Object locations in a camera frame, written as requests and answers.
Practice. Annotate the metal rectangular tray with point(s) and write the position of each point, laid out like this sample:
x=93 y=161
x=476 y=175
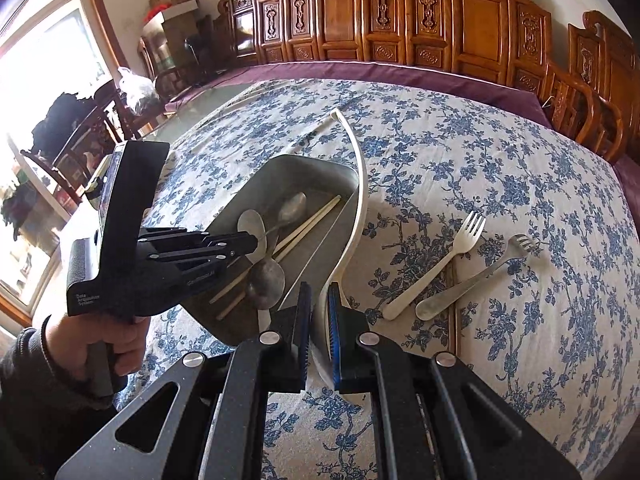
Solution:
x=309 y=207

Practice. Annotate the metal spoon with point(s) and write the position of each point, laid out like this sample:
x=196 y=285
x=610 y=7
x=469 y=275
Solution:
x=264 y=289
x=290 y=212

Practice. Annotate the cream chopstick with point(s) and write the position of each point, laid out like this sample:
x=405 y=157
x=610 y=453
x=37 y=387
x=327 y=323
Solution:
x=235 y=302
x=283 y=248

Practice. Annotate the metal fork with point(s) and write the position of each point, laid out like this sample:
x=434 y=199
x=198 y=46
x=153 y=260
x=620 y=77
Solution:
x=519 y=246

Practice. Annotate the blue floral tablecloth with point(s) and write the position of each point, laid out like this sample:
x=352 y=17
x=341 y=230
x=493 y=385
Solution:
x=557 y=336

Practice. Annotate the carved wooden bench back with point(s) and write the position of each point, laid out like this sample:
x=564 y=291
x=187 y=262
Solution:
x=502 y=41

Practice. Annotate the stacked cardboard boxes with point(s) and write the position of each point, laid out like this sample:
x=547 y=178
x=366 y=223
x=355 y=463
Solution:
x=171 y=36

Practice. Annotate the carved wooden armchair right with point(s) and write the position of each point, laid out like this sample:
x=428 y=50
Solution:
x=595 y=101

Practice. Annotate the white plastic bag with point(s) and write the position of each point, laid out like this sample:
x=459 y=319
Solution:
x=140 y=92

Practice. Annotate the person left hand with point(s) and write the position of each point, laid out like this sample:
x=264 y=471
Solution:
x=69 y=339

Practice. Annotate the purple table cover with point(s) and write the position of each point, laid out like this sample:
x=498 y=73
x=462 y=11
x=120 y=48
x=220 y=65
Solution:
x=196 y=104

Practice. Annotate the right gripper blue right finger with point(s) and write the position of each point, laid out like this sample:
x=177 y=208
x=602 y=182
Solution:
x=338 y=334

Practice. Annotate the dark wooden chair left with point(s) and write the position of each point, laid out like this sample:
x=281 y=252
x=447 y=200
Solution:
x=77 y=133

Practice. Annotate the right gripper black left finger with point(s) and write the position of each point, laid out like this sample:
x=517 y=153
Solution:
x=301 y=336

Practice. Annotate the cream plastic fork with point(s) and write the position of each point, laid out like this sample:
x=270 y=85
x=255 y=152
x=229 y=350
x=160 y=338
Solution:
x=464 y=241

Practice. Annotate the cream plastic spoon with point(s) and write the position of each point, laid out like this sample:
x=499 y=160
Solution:
x=251 y=222

